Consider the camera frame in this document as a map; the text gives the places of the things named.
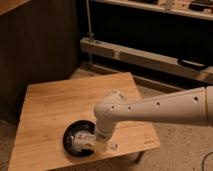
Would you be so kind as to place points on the white plastic bottle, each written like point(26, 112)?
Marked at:
point(84, 141)

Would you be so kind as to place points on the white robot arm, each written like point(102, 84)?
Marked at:
point(189, 107)

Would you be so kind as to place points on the upper wooden shelf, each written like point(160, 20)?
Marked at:
point(163, 9)

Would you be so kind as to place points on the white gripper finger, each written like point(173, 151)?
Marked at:
point(112, 145)
point(99, 147)

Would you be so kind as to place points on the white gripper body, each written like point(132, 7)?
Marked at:
point(102, 136)

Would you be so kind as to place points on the wooden table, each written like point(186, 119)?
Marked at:
point(49, 108)

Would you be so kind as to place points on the black ceramic bowl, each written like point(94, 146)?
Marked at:
point(70, 134)

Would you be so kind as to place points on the black flat object on shelf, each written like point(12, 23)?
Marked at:
point(192, 65)

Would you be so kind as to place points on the wooden shelf beam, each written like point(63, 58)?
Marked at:
point(145, 59)

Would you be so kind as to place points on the metal pole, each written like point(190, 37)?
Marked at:
point(90, 32)

